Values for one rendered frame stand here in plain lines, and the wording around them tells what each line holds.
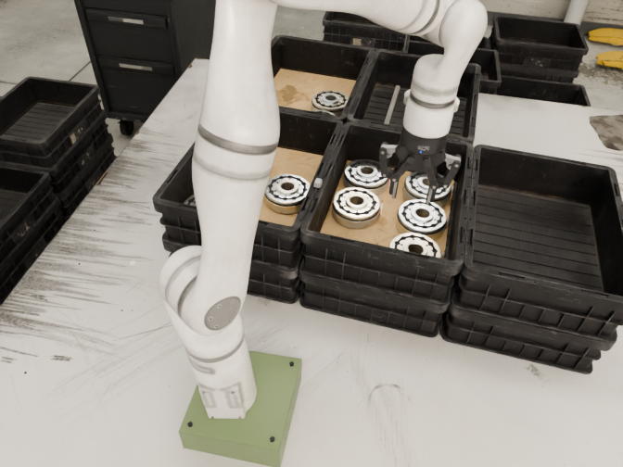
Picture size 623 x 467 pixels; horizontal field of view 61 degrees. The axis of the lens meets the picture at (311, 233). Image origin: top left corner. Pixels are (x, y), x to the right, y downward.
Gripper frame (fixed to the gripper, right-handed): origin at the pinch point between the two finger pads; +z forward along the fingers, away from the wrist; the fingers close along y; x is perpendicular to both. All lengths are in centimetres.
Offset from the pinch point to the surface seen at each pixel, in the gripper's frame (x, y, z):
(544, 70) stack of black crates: 171, 48, 52
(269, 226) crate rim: -8.6, -24.3, 7.2
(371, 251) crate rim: -9.0, -5.0, 7.8
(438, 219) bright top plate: 10.5, 6.6, 14.0
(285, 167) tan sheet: 22.1, -30.7, 17.2
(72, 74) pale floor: 178, -214, 100
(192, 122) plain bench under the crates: 52, -70, 30
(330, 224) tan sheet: 5.6, -15.5, 17.2
